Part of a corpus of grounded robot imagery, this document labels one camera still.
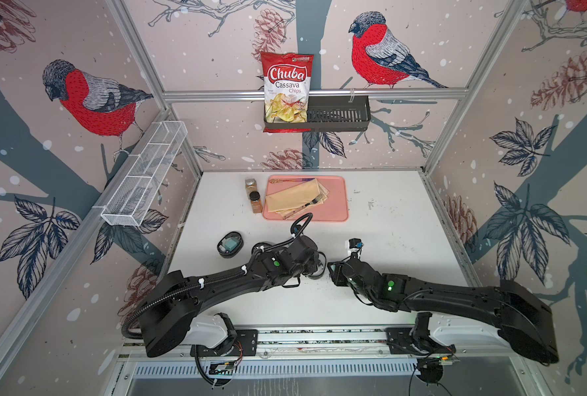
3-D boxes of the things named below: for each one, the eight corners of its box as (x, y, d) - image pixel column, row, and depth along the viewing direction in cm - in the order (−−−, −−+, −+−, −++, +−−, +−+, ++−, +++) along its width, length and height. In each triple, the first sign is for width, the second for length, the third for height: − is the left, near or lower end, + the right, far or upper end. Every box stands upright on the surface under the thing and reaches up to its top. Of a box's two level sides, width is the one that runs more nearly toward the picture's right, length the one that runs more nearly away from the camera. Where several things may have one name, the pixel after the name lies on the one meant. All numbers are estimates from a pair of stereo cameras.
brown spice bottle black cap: (251, 213, 106) (248, 201, 100) (253, 202, 110) (250, 190, 104) (261, 213, 106) (258, 201, 100) (262, 202, 110) (260, 190, 104)
